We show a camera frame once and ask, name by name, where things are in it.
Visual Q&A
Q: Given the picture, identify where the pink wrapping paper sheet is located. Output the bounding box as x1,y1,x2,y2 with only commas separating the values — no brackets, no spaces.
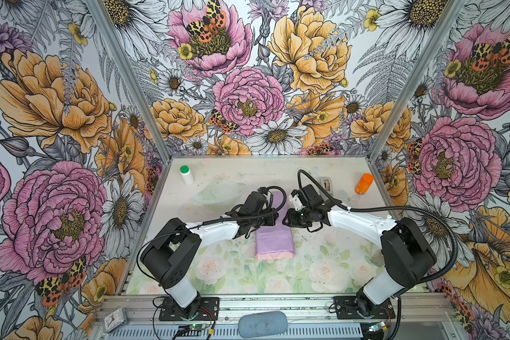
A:
255,203,296,262

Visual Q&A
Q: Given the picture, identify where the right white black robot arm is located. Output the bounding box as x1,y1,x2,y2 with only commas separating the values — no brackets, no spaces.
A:
283,185,436,318

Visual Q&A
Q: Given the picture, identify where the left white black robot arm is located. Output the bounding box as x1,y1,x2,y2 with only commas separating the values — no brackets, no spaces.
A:
136,186,286,314

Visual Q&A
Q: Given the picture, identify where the grey tape dispenser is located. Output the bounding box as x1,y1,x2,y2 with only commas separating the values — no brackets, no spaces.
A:
321,177,332,192

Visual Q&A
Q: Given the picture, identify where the clear glass bowl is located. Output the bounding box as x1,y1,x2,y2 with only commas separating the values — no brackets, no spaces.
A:
193,181,246,205

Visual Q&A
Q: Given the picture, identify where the orange bottle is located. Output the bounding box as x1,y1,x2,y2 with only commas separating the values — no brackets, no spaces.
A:
355,174,374,195

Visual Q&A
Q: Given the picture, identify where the white bottle green cap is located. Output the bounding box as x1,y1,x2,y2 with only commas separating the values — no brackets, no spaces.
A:
180,165,195,185

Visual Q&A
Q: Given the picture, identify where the grey foam pad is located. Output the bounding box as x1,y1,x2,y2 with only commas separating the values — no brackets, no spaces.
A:
238,311,288,339

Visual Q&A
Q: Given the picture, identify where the small white clock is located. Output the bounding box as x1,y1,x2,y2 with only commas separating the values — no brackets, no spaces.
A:
103,307,128,333

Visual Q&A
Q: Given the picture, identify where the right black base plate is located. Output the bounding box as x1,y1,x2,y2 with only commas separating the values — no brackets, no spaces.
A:
333,296,396,320

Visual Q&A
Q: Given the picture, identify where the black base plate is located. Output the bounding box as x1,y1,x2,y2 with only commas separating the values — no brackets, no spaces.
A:
158,296,220,322
333,296,396,320

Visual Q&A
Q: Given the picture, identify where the left black cable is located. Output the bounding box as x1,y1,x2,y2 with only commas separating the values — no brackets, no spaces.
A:
135,186,288,283

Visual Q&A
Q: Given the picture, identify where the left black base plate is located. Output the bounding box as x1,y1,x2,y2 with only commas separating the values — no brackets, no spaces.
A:
158,296,220,322

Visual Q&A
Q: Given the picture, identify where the right black corrugated cable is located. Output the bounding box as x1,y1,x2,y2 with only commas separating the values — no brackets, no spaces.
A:
297,169,459,340

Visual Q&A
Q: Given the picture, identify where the aluminium front rail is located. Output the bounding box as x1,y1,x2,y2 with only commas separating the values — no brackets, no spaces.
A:
96,293,458,326

